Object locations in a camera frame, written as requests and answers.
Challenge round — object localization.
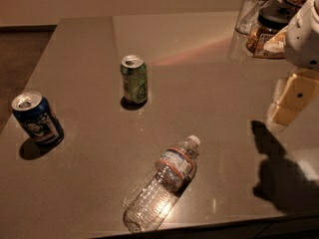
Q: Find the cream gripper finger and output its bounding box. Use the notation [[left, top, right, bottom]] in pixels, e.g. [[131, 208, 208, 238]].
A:
[[267, 71, 319, 127], [273, 78, 288, 103]]

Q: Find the green soda can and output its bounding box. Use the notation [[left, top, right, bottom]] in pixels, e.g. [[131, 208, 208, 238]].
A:
[[120, 55, 148, 104]]

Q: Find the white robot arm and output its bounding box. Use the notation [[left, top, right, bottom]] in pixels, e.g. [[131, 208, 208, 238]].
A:
[[263, 0, 319, 127]]

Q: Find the blue pepsi can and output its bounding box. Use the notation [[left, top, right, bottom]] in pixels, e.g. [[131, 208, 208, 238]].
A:
[[12, 91, 64, 147]]

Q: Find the glass jar with black lid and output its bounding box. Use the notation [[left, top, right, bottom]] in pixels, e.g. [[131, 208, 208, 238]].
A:
[[246, 3, 295, 59]]

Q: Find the clear glass cup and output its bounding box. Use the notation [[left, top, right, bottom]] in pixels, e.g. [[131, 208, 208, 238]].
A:
[[235, 0, 272, 35]]

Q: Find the clear plastic water bottle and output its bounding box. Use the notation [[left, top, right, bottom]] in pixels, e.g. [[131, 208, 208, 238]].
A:
[[123, 135, 200, 233]]

